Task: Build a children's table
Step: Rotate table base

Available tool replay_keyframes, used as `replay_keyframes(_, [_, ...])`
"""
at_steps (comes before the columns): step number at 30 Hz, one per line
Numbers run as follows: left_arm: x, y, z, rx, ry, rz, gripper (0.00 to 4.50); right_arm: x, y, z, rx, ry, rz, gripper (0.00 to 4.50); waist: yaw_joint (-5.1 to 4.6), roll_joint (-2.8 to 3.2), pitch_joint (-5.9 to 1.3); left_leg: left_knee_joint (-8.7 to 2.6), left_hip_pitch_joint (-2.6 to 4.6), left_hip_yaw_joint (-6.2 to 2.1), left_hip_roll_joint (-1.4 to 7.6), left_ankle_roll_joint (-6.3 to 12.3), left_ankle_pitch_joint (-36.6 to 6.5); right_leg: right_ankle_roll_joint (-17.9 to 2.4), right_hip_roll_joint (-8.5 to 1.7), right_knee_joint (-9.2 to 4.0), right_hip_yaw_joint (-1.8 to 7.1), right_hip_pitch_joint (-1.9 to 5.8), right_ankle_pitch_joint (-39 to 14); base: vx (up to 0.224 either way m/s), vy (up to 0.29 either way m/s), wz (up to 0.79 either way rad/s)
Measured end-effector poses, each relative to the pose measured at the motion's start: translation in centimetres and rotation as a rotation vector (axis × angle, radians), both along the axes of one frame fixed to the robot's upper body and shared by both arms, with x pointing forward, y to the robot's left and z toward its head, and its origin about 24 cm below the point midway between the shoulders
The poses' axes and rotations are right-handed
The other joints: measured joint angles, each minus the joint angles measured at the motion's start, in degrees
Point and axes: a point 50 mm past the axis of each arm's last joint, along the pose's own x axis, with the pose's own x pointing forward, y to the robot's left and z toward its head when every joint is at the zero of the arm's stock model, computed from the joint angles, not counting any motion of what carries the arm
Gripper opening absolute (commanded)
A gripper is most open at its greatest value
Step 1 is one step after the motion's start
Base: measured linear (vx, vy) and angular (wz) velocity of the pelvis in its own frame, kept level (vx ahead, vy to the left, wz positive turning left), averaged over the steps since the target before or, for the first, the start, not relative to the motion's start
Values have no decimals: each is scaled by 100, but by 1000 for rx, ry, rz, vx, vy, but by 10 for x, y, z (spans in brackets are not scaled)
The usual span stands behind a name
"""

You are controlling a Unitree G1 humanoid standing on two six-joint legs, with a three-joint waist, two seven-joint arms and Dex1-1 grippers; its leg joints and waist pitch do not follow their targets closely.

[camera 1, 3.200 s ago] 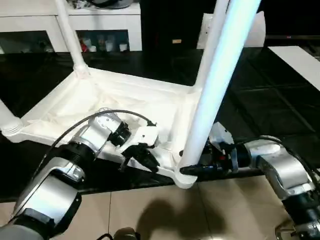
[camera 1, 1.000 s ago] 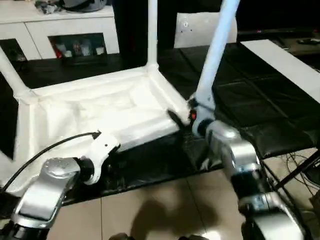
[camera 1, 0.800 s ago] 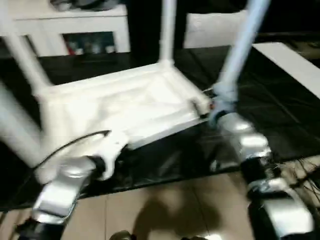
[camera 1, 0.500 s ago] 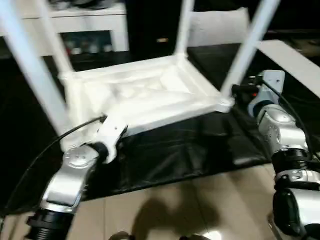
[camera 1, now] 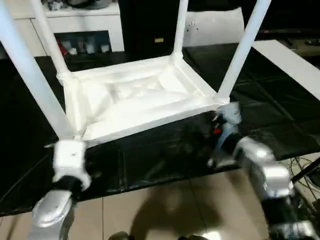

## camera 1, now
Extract black box with gold label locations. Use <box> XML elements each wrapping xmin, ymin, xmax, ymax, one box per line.
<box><xmin>117</xmin><ymin>0</ymin><xmax>181</xmax><ymax>61</ymax></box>

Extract black metal stand leg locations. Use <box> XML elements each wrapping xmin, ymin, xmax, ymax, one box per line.
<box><xmin>292</xmin><ymin>157</ymin><xmax>320</xmax><ymax>183</ymax></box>

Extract white bag with round fitting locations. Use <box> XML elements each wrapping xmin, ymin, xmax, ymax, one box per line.
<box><xmin>183</xmin><ymin>7</ymin><xmax>245</xmax><ymax>47</ymax></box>

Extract red packet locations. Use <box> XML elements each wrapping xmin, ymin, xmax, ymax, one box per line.
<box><xmin>56</xmin><ymin>38</ymin><xmax>68</xmax><ymax>56</ymax></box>

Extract black table mat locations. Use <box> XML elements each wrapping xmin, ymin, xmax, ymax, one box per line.
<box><xmin>0</xmin><ymin>42</ymin><xmax>320</xmax><ymax>217</ymax></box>

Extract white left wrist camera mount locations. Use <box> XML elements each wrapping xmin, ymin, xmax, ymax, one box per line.
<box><xmin>52</xmin><ymin>139</ymin><xmax>92</xmax><ymax>191</ymax></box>

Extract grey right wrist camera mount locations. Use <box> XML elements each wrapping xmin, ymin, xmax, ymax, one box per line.
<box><xmin>216</xmin><ymin>102</ymin><xmax>243</xmax><ymax>153</ymax></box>

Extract white flat board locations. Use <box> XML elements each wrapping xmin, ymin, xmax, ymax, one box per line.
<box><xmin>252</xmin><ymin>39</ymin><xmax>320</xmax><ymax>101</ymax></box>

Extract black tangled items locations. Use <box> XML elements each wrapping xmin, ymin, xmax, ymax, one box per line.
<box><xmin>46</xmin><ymin>0</ymin><xmax>62</xmax><ymax>11</ymax></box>

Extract white glass-door cabinet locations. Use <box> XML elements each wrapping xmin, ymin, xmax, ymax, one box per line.
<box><xmin>0</xmin><ymin>0</ymin><xmax>126</xmax><ymax>60</ymax></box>

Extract dark robot left foot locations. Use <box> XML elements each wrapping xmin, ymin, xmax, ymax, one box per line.
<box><xmin>108</xmin><ymin>231</ymin><xmax>132</xmax><ymax>240</ymax></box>

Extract white plastic table top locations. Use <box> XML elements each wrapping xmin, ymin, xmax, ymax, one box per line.
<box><xmin>56</xmin><ymin>55</ymin><xmax>230</xmax><ymax>148</ymax></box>

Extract black television screen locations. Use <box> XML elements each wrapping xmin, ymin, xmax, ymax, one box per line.
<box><xmin>242</xmin><ymin>0</ymin><xmax>320</xmax><ymax>35</ymax></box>

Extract grey helmet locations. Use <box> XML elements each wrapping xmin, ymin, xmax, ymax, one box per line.
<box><xmin>67</xmin><ymin>0</ymin><xmax>111</xmax><ymax>10</ymax></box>

